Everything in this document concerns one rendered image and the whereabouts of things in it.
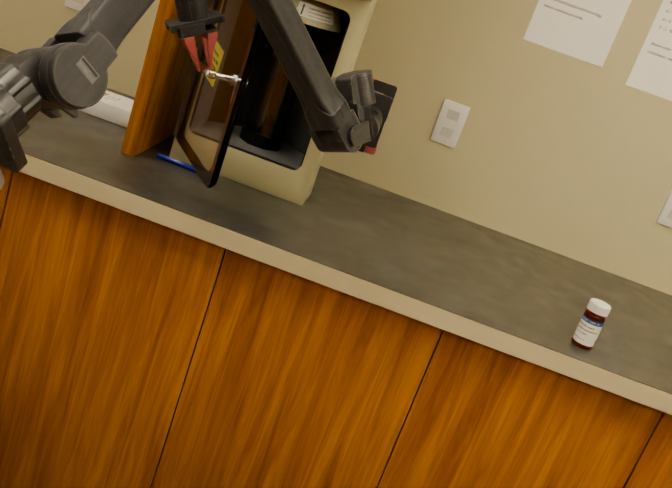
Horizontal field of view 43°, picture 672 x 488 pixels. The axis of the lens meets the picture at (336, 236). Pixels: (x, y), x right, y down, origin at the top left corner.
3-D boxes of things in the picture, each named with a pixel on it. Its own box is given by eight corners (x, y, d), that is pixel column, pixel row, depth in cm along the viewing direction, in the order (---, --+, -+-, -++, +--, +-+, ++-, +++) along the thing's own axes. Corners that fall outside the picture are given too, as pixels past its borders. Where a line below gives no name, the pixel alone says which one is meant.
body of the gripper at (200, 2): (166, 30, 159) (157, -10, 156) (218, 19, 162) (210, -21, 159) (172, 36, 154) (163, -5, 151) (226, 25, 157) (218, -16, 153)
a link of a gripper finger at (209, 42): (181, 70, 164) (170, 22, 159) (217, 62, 165) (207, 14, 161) (188, 78, 158) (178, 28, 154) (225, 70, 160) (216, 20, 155)
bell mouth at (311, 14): (274, 4, 196) (281, -20, 194) (346, 30, 195) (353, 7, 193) (256, 6, 179) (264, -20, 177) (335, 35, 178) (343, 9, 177)
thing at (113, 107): (88, 99, 211) (92, 84, 210) (148, 121, 211) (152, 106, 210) (68, 106, 200) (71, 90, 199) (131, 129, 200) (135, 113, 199)
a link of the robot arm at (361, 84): (313, 148, 150) (352, 148, 144) (303, 83, 146) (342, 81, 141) (353, 132, 159) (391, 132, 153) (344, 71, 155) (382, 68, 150)
